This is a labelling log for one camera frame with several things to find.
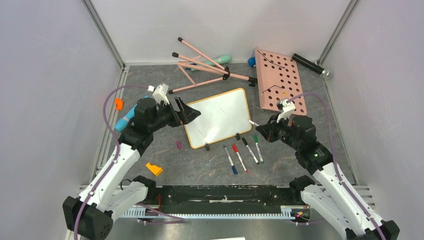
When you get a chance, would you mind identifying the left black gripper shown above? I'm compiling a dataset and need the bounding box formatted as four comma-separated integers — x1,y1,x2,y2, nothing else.
148,96,201,133

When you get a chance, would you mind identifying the purple whiteboard marker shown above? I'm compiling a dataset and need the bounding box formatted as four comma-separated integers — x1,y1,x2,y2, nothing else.
248,120,259,127

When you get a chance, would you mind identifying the yellow-framed whiteboard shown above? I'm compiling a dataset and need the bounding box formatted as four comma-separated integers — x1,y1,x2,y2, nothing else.
184,88,252,149

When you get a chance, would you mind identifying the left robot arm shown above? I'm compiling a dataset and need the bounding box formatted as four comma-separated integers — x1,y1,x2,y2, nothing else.
62,97,201,240

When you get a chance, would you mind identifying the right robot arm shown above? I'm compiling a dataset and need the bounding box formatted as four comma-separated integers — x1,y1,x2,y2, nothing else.
255,115,400,240

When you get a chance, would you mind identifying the green whiteboard marker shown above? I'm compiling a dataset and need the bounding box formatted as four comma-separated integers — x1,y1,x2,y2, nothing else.
253,134,264,164

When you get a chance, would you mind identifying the black whiteboard marker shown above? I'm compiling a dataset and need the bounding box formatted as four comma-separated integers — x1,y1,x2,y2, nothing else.
241,137,260,165

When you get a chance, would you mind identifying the red whiteboard marker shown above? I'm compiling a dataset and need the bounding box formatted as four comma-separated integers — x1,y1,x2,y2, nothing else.
232,143,249,173

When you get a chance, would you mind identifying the blue whiteboard marker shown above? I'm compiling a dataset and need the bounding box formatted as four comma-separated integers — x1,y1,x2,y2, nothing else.
223,146,238,175

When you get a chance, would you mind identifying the pink perforated board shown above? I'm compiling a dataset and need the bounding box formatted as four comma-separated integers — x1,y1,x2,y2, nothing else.
254,46,303,111

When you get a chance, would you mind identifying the pink folding easel stand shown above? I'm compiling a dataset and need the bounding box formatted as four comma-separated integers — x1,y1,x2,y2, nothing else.
168,36,258,94

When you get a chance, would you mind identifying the mint green toy marker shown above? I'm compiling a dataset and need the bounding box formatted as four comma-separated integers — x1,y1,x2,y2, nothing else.
185,54,232,72

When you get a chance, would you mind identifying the yellow wedge block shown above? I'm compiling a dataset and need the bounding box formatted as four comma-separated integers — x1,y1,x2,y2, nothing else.
145,162,163,177

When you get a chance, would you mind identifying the large blue toy marker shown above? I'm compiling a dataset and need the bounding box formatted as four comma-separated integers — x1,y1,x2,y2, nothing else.
114,104,137,132

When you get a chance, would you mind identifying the small orange clip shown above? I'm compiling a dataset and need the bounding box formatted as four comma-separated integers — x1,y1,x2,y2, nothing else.
114,98,124,111

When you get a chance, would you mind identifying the blue toy car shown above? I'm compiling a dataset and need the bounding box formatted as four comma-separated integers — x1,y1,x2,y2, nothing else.
247,57,256,68

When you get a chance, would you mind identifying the black flashlight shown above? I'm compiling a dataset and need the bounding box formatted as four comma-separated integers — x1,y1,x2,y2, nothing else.
292,53,333,80

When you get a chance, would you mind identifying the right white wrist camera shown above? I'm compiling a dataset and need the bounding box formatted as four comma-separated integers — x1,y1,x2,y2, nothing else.
276,99,296,123

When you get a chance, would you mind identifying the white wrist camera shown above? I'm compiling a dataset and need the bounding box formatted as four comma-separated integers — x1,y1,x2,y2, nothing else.
152,83,170,105
276,99,296,123

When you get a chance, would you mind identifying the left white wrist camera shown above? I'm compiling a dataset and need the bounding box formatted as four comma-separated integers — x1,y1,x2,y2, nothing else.
152,83,170,105

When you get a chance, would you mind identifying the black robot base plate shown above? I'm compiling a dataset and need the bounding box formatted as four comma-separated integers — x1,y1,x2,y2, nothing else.
141,185,306,214

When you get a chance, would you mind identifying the white slotted cable duct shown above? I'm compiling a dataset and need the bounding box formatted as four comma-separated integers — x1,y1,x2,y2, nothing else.
121,206,311,220

